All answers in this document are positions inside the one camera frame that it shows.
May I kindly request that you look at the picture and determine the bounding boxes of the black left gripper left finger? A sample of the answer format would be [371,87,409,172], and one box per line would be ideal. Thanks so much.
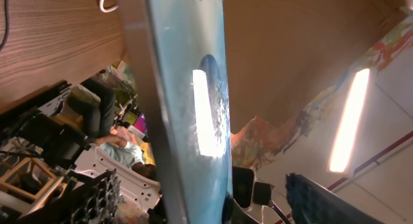
[15,170,120,224]

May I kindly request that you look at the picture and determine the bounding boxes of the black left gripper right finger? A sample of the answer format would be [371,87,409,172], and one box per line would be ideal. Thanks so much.
[285,173,383,224]

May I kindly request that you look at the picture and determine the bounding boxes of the white power strip cord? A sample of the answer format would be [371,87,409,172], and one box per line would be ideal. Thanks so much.
[98,0,119,14]

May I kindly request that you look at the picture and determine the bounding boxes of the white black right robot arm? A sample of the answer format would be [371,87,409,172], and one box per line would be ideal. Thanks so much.
[1,81,161,211]

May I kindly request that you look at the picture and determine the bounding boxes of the blue screen smartphone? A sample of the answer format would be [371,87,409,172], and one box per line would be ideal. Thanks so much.
[117,0,233,224]

